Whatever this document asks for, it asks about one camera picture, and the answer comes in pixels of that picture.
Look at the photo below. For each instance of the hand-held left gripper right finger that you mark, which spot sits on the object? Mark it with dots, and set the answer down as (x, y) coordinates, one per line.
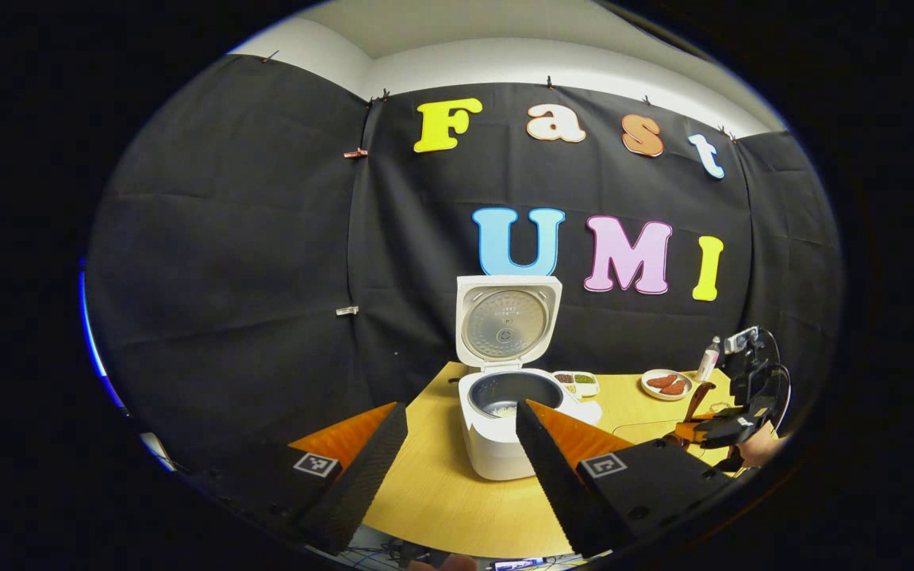
(556, 484)

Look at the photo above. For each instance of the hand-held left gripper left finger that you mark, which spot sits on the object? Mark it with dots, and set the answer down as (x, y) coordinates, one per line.
(362, 484)

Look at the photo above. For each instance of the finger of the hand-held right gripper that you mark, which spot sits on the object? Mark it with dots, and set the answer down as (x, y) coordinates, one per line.
(731, 428)
(731, 461)

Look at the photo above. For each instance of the brown wooden spoon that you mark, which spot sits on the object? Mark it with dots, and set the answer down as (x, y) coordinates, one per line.
(699, 396)

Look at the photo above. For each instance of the white rice cooker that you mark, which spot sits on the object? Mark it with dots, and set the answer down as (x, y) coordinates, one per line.
(497, 444)

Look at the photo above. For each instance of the white rice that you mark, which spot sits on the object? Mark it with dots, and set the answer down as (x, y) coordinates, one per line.
(506, 411)

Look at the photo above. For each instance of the small bottle with pink label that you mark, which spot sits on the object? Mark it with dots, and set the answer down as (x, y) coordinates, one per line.
(708, 361)

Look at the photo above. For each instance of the white round plate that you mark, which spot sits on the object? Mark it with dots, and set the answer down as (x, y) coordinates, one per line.
(647, 392)

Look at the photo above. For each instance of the white divided grain dish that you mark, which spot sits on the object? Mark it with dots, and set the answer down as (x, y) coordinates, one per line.
(576, 385)

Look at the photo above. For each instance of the black backdrop cloth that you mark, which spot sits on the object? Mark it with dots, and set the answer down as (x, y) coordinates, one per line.
(227, 238)

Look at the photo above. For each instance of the copper cloth clip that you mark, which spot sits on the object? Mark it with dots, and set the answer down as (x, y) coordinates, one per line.
(355, 152)

